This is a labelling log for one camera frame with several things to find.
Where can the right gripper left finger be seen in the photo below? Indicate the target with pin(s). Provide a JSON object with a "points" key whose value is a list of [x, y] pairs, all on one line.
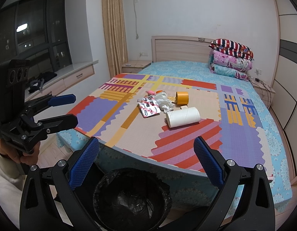
{"points": [[38, 210]]}

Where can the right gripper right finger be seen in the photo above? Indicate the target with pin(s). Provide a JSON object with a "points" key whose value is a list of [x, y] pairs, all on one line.
{"points": [[255, 210]]}

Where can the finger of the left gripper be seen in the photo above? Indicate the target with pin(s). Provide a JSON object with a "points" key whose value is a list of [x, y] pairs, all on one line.
{"points": [[59, 123], [62, 100]]}

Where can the red white blister pack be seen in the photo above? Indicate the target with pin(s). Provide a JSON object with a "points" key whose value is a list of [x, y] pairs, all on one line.
{"points": [[148, 107]]}

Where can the pink round toy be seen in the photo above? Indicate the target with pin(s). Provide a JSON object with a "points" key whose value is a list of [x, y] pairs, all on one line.
{"points": [[150, 92]]}

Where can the white tissue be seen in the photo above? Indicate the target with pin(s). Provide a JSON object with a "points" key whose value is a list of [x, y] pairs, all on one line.
{"points": [[164, 102]]}

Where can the white cardboard tube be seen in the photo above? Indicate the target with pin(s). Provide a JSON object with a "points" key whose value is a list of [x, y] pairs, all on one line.
{"points": [[182, 117]]}

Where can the orange tape roll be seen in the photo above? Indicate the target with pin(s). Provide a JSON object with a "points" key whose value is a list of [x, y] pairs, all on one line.
{"points": [[182, 98]]}

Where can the black lined trash bin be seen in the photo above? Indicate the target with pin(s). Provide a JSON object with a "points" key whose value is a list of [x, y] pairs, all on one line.
{"points": [[131, 199]]}

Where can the person's left hand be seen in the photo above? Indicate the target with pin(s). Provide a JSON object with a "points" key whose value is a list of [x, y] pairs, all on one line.
{"points": [[12, 153]]}

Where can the window bench drawers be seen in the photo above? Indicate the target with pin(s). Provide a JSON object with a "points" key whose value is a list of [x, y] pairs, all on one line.
{"points": [[64, 79]]}

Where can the black clothes on bench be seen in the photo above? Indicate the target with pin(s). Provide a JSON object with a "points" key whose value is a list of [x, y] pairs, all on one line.
{"points": [[37, 84]]}

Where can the person's left sleeve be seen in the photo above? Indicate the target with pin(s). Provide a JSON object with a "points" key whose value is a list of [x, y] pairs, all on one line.
{"points": [[11, 179]]}

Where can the left wooden nightstand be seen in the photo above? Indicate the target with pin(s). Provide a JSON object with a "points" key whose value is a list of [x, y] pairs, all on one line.
{"points": [[135, 66]]}

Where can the wooden nightstand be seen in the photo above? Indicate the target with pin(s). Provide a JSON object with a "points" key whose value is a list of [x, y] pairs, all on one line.
{"points": [[135, 66], [265, 92]]}

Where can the beige curtain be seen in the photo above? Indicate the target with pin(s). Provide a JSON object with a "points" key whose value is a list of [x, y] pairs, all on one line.
{"points": [[115, 38]]}

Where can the dark window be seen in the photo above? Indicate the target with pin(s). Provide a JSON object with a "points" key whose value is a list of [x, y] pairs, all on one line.
{"points": [[35, 30]]}

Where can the colourful patterned foam mat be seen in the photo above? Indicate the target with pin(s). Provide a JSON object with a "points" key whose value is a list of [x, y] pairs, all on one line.
{"points": [[157, 118]]}

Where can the wardrobe with grey stripe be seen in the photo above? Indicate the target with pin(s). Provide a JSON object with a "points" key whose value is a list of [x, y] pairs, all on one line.
{"points": [[284, 103]]}

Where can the wooden headboard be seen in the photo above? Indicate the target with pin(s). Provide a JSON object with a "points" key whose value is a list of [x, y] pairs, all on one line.
{"points": [[180, 48]]}

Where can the right wooden nightstand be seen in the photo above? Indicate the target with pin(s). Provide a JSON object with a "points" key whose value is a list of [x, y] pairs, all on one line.
{"points": [[265, 92]]}

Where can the teal folded quilt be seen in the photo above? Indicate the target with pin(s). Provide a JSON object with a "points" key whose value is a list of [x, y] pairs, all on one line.
{"points": [[229, 72]]}

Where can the pink floral folded quilt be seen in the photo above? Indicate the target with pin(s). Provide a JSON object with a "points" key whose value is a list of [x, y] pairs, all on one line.
{"points": [[237, 63]]}

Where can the striped folded quilt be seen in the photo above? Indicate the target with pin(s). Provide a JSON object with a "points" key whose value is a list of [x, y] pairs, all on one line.
{"points": [[232, 48]]}

